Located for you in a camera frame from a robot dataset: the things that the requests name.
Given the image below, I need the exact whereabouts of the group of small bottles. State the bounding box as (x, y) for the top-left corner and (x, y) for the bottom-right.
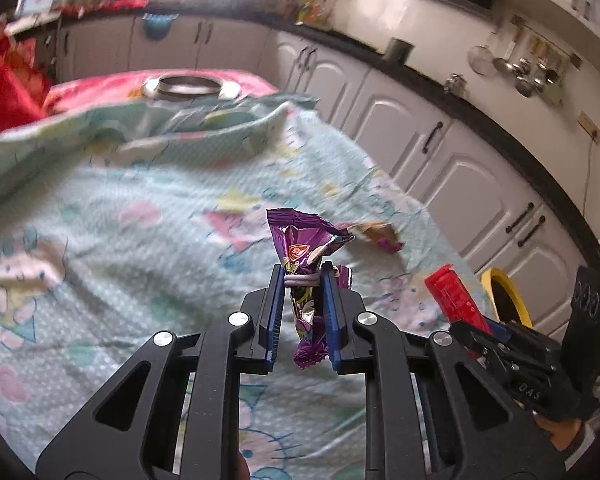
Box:
(295, 0), (332, 26)

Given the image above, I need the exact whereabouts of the blue round object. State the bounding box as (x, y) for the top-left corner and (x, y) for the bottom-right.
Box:
(142, 14), (179, 41)

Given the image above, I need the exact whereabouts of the red floral cloth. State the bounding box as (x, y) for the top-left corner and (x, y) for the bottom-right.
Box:
(0, 15), (51, 138)

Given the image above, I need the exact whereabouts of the white cabinet door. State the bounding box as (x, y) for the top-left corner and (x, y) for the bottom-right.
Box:
(420, 120), (548, 266)
(280, 40), (373, 128)
(517, 200), (591, 311)
(350, 71), (453, 198)

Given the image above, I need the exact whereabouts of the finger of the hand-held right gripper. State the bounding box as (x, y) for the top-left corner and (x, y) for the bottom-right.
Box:
(449, 319), (511, 362)
(487, 317), (533, 343)

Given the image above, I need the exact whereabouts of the purple snack wrapper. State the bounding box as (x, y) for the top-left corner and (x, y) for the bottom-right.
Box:
(266, 207), (356, 371)

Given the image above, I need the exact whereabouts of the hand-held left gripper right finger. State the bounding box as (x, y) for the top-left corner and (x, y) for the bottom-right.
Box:
(320, 260), (566, 480)

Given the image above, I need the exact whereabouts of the wall power socket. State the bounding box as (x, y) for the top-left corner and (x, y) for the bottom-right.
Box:
(579, 112), (600, 141)

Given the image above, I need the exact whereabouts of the wall utensil rack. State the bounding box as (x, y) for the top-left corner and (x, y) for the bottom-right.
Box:
(510, 15), (582, 68)

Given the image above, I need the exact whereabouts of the yellow-rimmed black bin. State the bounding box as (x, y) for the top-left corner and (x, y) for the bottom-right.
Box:
(480, 267), (533, 331)

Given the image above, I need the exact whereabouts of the light blue printed blanket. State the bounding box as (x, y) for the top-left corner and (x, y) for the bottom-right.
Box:
(0, 95), (496, 480)

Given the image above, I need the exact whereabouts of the metal cup on counter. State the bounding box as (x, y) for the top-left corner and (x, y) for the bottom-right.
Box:
(385, 37), (415, 65)

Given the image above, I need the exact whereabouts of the steel mesh strainer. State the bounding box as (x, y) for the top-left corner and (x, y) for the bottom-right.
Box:
(467, 45), (496, 76)

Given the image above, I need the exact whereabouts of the red wrapper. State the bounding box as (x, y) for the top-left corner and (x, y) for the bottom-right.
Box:
(424, 264), (493, 336)

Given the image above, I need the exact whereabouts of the brown crumpled wrapper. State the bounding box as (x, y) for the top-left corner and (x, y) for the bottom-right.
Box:
(355, 220), (405, 253)

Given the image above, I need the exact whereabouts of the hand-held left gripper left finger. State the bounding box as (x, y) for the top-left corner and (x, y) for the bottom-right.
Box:
(35, 262), (287, 480)

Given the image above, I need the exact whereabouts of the thin power cable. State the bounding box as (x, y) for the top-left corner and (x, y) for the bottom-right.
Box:
(581, 135), (595, 211)

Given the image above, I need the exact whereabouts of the person's right hand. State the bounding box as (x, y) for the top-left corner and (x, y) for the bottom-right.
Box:
(534, 412), (583, 453)

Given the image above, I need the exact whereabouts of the person's right forearm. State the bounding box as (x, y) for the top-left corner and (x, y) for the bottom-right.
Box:
(562, 417), (600, 477)

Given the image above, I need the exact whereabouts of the steel bowl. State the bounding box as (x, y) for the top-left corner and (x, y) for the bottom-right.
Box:
(141, 74), (241, 102)

